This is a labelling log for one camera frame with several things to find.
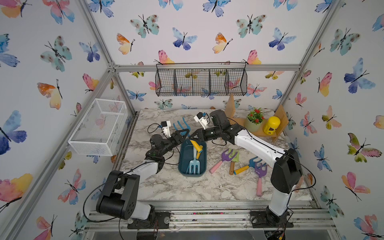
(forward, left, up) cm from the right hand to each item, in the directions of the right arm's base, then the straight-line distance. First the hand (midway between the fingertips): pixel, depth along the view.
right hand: (191, 136), depth 77 cm
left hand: (+4, +1, -1) cm, 5 cm away
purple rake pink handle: (+2, -20, -23) cm, 31 cm away
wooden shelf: (+30, -57, -11) cm, 65 cm away
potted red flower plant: (+18, -36, -5) cm, 41 cm away
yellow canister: (+17, -48, -8) cm, 51 cm away
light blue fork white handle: (-3, -1, -23) cm, 23 cm away
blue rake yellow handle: (+2, -3, -22) cm, 22 cm away
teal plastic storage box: (+3, +4, -24) cm, 24 cm away
